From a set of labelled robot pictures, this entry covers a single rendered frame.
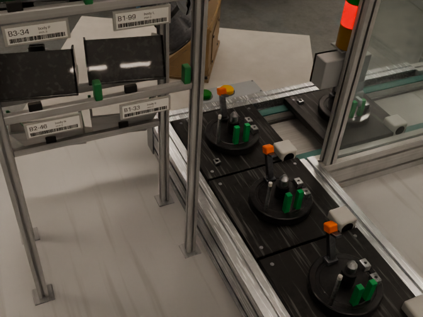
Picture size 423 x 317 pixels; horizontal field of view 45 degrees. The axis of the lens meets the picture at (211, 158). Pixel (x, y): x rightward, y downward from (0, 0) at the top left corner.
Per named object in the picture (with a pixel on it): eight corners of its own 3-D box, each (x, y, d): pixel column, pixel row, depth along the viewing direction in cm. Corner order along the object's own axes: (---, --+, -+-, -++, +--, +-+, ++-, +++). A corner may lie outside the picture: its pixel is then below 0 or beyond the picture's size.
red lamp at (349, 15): (335, 21, 108) (340, -2, 105) (355, 17, 110) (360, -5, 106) (349, 31, 104) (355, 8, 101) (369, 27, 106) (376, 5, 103)
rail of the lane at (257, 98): (147, 144, 144) (146, 113, 137) (397, 87, 175) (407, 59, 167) (153, 156, 141) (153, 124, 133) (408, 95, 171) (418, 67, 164)
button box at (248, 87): (187, 109, 152) (188, 91, 147) (250, 95, 159) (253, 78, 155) (197, 122, 147) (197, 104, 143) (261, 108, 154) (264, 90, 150)
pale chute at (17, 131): (29, 150, 121) (27, 131, 121) (86, 143, 123) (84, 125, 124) (8, 134, 93) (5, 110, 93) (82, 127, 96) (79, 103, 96)
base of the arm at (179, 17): (174, 37, 181) (155, 16, 177) (206, 12, 174) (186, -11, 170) (166, 58, 170) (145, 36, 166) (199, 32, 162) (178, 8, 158)
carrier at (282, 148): (170, 126, 136) (171, 87, 128) (251, 109, 145) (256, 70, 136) (207, 185, 120) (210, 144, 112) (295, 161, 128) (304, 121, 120)
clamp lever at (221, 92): (219, 116, 133) (216, 87, 130) (226, 115, 134) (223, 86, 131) (225, 119, 130) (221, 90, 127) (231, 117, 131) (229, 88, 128)
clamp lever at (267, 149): (264, 177, 116) (261, 145, 114) (271, 174, 117) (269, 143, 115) (272, 182, 113) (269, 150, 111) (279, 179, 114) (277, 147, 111)
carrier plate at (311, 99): (282, 103, 148) (283, 97, 146) (351, 88, 156) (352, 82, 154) (329, 153, 131) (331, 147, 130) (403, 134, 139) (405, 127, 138)
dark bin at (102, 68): (86, 68, 111) (82, 34, 109) (146, 64, 114) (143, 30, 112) (88, 85, 85) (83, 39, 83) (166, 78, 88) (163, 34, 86)
